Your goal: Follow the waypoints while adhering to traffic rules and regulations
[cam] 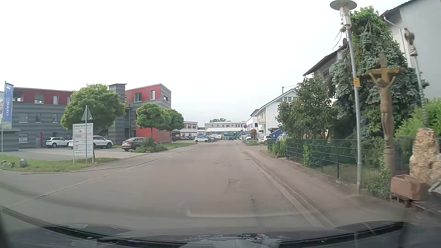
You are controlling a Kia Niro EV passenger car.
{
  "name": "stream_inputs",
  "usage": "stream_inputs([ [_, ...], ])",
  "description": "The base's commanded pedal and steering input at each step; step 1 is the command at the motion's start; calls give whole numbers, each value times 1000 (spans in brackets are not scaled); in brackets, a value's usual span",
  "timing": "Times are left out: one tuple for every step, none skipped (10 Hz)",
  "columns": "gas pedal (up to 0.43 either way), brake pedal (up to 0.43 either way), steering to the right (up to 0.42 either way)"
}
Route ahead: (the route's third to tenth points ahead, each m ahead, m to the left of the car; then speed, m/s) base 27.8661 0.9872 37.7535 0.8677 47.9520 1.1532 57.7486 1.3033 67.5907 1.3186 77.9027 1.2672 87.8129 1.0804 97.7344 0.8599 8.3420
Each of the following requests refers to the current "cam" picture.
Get pale rock pile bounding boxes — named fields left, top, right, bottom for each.
left=409, top=128, right=441, bottom=185

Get grey pavement with grass verge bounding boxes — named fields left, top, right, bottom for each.
left=77, top=145, right=197, bottom=173

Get blue banner flag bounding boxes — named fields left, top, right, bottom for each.
left=1, top=81, right=14, bottom=156

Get paved car park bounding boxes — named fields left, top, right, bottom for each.
left=3, top=146, right=145, bottom=162

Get grey and red building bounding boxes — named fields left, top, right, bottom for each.
left=0, top=83, right=172, bottom=152

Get grey lamp post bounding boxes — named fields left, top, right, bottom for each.
left=330, top=0, right=363, bottom=193

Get white gabled house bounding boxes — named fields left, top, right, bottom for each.
left=246, top=88, right=297, bottom=138

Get white house with grey roof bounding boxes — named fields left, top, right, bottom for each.
left=303, top=0, right=441, bottom=100

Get leafy green tree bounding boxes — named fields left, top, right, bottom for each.
left=276, top=75, right=336, bottom=140

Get white suv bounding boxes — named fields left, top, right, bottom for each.
left=68, top=135, right=113, bottom=149

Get grey paved pavement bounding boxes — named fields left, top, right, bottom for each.
left=238, top=143, right=441, bottom=228

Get grey asphalt road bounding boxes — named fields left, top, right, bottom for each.
left=0, top=139, right=336, bottom=238

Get stone planter trough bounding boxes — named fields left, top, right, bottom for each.
left=390, top=175, right=430, bottom=202

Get bird figure on pole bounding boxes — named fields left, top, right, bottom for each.
left=404, top=28, right=429, bottom=126

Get green metal fence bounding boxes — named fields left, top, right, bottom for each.
left=267, top=137, right=441, bottom=186

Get red and white building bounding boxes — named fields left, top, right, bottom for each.
left=179, top=121, right=199, bottom=138

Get low green bushes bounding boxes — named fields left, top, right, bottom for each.
left=134, top=138, right=169, bottom=154

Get white low building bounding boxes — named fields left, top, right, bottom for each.
left=205, top=121, right=247, bottom=139

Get triangular road sign on post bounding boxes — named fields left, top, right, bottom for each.
left=81, top=105, right=93, bottom=163

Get dark grey car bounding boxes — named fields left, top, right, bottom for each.
left=121, top=137, right=149, bottom=152

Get car's own bonnet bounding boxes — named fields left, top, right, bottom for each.
left=0, top=206, right=441, bottom=248

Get round green tree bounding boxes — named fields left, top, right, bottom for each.
left=61, top=84, right=126, bottom=131
left=162, top=108, right=185, bottom=143
left=136, top=103, right=168, bottom=140

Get light green bush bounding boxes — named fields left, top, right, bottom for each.
left=395, top=97, right=441, bottom=138

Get row of parked cars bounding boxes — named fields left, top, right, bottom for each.
left=179, top=135, right=221, bottom=143

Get grass verge with stones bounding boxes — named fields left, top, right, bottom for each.
left=0, top=154, right=119, bottom=174

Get large blue-green conifer tree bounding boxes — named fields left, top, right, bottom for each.
left=329, top=6, right=429, bottom=140

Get wooden crucifix statue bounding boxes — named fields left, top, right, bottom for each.
left=365, top=52, right=406, bottom=178

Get white information board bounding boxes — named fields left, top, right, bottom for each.
left=72, top=123, right=94, bottom=164

